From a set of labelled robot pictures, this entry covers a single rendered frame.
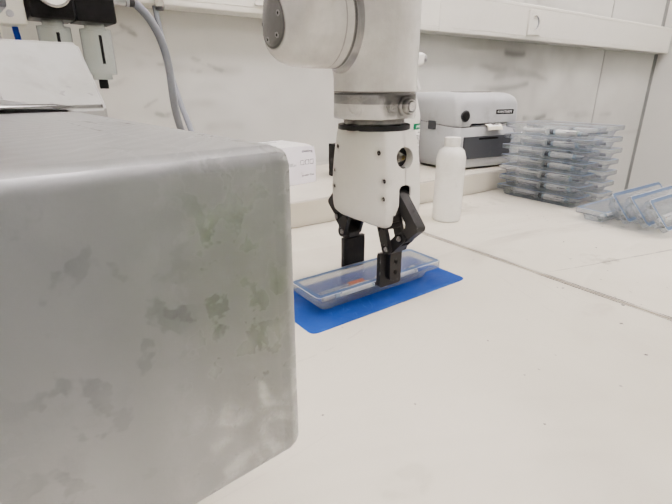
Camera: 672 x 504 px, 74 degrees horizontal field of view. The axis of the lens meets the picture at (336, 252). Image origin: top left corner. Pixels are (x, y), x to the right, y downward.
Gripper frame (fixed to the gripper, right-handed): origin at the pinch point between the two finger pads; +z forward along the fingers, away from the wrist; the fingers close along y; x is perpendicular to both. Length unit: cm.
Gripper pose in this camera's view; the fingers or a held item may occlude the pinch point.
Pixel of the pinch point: (370, 261)
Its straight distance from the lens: 52.2
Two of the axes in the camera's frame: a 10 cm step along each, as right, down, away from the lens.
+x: -8.1, 2.0, -5.6
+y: -5.9, -2.8, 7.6
